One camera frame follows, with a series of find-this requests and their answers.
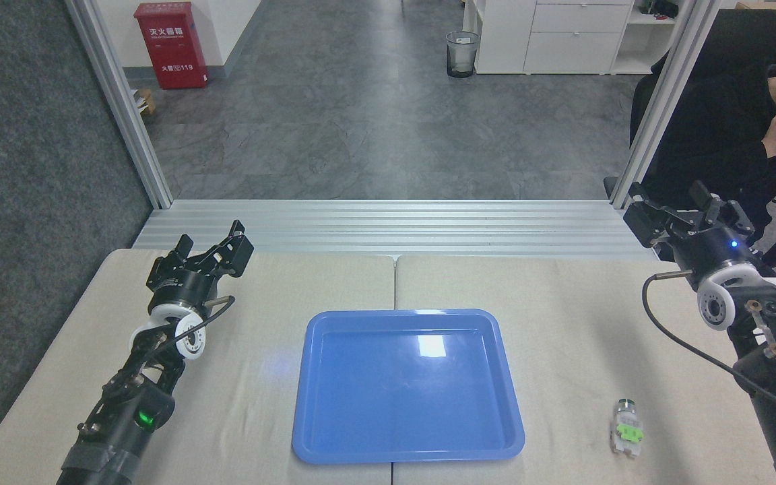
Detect blue plastic tray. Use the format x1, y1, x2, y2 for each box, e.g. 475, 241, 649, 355
292, 309, 525, 465

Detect silver aluminium post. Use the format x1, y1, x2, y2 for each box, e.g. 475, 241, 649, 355
65, 0, 174, 209
609, 0, 723, 209

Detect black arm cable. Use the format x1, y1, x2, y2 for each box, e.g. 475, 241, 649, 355
135, 295, 236, 368
642, 269, 776, 428

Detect white drawer cabinet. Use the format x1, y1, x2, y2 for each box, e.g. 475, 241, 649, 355
462, 0, 680, 75

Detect black office chair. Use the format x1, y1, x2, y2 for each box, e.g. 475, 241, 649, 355
604, 8, 776, 268

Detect red fire extinguisher box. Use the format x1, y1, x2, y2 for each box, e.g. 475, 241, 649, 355
133, 1, 209, 90

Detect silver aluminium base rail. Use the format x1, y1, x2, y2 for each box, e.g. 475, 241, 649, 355
132, 199, 659, 261

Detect person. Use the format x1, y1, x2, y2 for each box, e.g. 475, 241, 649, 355
630, 57, 776, 267

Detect small cardboard box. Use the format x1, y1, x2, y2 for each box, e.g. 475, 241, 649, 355
130, 88, 157, 117

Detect grey waste bin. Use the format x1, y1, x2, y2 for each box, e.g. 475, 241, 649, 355
446, 31, 480, 79

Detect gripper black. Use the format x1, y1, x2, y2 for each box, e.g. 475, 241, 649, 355
147, 220, 255, 316
622, 180, 763, 288

